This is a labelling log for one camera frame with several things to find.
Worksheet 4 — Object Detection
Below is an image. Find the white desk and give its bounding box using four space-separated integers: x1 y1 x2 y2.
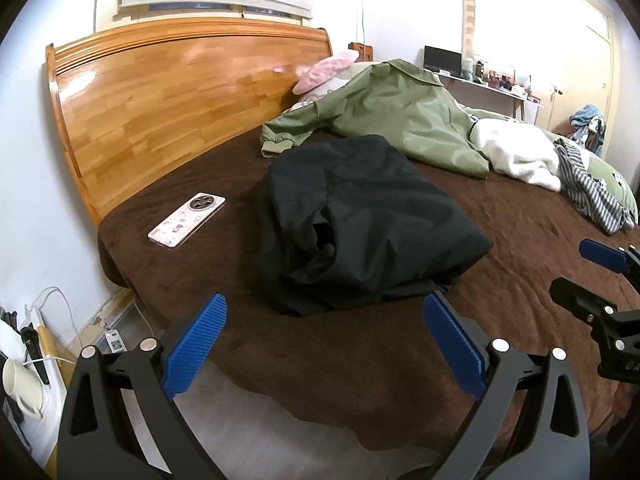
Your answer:
432 71 545 126

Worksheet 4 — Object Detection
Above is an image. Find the white floor stand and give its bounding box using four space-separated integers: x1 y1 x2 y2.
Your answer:
547 81 565 133

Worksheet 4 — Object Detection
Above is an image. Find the white fleece garment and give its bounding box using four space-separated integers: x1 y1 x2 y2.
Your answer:
470 117 563 192

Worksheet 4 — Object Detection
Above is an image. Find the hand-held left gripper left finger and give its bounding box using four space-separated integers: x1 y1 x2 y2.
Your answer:
56 292 228 480

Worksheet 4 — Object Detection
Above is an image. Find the wooden headboard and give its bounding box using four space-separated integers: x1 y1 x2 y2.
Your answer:
46 17 333 226

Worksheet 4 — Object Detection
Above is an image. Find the green jacket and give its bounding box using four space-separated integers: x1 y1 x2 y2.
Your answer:
260 58 491 180

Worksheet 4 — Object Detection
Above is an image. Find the blue and white clothes pile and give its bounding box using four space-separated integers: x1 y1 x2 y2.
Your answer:
570 104 608 156

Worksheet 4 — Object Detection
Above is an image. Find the cream closet door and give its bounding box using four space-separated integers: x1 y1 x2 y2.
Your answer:
542 0 621 136

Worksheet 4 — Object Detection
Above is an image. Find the brown bed blanket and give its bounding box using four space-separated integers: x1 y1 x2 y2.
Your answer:
96 127 640 453

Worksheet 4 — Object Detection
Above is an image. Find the black monitor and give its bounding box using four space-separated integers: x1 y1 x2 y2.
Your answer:
423 45 463 75

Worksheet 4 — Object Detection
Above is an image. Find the beige paper roll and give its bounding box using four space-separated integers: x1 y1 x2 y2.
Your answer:
35 325 68 388

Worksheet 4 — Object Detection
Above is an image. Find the pink pillow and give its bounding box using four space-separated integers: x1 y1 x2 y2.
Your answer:
292 50 360 96

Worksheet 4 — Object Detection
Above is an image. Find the white wall cable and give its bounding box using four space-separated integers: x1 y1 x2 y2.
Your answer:
354 0 368 46

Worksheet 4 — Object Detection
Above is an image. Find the white printed pillow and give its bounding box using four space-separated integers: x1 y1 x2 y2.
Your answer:
287 62 371 111

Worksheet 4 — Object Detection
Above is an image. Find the black jacket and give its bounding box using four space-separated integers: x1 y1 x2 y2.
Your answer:
256 134 495 317

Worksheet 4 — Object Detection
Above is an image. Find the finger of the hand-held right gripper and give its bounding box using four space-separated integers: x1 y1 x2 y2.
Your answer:
579 239 640 281
549 276 620 322

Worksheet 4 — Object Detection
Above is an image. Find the grey striped garment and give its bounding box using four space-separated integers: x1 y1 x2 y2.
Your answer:
554 139 636 235

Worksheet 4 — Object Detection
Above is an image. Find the row of cosmetic bottles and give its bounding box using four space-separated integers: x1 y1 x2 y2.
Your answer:
462 57 543 103

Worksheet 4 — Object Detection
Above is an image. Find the smartphone with white case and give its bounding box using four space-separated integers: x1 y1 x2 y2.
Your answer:
148 192 227 249

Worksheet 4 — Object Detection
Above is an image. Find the green panda print duvet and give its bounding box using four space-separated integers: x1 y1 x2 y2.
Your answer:
452 102 640 231

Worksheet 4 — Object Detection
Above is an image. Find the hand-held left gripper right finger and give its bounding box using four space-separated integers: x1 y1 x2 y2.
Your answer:
422 291 593 480

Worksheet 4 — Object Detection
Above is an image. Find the white ribbed mug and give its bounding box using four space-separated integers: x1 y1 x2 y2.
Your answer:
2 357 46 417

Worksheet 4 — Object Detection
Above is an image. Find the white charging cable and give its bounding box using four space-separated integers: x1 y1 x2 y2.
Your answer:
25 286 85 363

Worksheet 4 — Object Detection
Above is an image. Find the black stick-shaped device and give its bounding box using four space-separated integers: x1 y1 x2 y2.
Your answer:
20 326 52 386

